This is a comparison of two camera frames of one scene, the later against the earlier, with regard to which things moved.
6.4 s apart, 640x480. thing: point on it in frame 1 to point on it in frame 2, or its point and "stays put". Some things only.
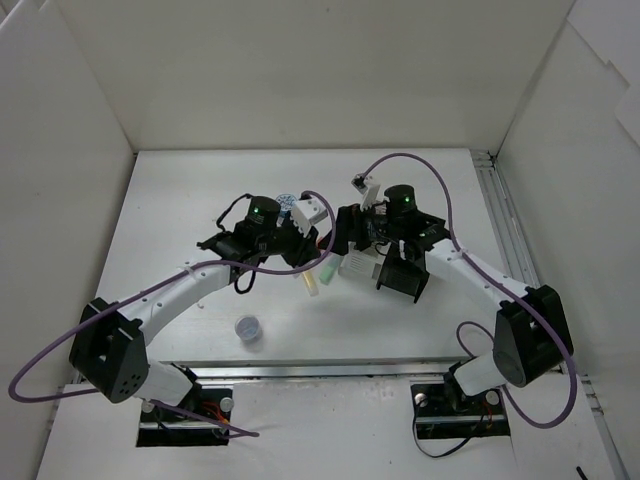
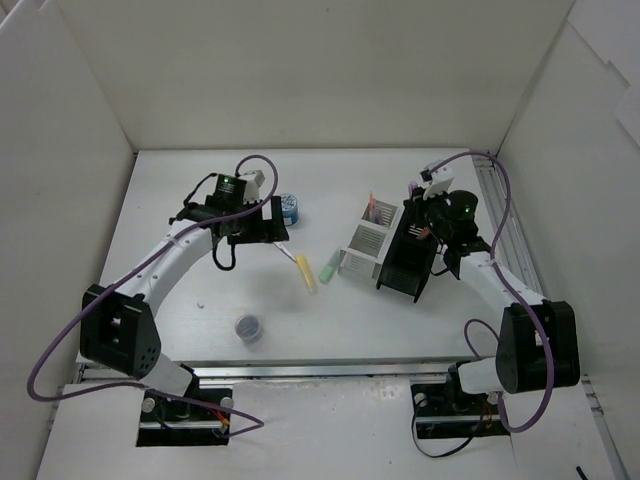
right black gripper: (345, 230) to (417, 232)
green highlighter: (328, 269) stays put
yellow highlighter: (311, 283) stays put
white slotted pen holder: (366, 262) stays put
